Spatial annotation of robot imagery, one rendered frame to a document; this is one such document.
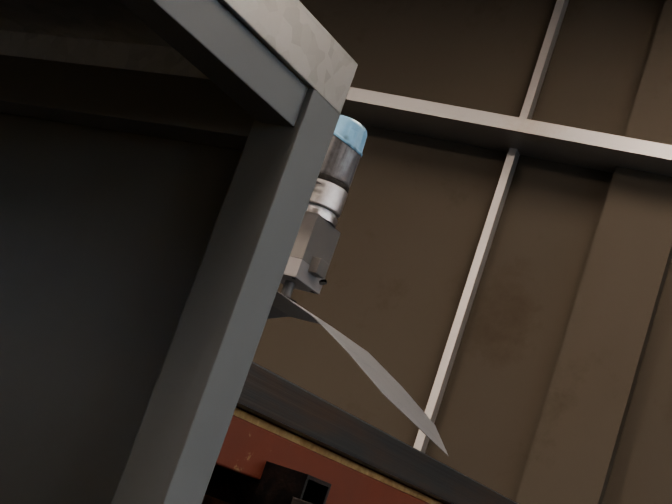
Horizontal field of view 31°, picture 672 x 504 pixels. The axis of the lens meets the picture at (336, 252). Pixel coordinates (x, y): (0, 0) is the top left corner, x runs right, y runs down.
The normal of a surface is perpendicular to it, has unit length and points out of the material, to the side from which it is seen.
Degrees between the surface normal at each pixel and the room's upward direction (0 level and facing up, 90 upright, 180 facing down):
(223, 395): 90
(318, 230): 90
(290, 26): 90
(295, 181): 90
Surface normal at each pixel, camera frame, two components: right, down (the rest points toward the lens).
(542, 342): -0.33, -0.32
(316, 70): 0.83, 0.17
